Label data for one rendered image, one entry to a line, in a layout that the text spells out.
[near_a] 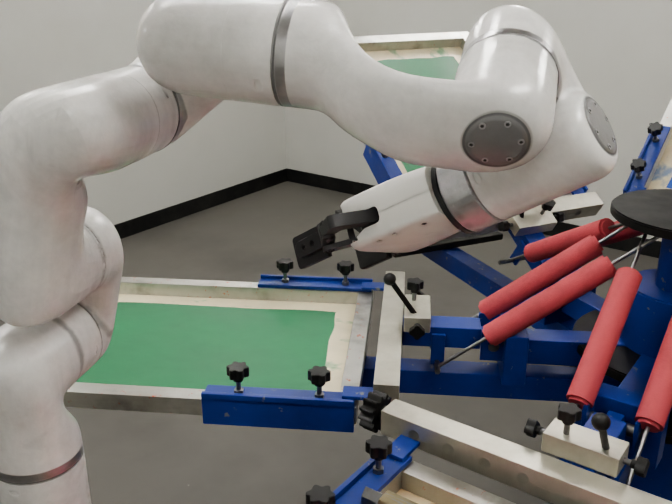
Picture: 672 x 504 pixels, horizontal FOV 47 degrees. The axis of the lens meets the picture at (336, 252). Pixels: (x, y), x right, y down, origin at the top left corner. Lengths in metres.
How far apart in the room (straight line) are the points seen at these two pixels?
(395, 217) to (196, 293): 1.45
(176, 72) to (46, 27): 4.32
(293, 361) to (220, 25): 1.21
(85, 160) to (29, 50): 4.23
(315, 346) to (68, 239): 1.11
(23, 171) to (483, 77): 0.39
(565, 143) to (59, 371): 0.54
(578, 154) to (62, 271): 0.48
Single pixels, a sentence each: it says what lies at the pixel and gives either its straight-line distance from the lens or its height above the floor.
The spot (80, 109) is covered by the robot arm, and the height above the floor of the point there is 1.69.
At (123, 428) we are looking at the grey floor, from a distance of 3.33.
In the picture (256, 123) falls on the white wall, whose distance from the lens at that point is 6.24.
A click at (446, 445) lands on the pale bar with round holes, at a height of 1.01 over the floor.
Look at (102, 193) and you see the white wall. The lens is 5.28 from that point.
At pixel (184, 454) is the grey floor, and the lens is 3.13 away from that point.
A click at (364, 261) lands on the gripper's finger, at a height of 1.51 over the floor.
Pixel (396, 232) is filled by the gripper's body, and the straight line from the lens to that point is 0.67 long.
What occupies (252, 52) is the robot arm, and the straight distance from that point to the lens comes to 0.60.
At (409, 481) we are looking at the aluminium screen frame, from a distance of 1.36.
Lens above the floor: 1.80
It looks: 21 degrees down
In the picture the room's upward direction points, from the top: straight up
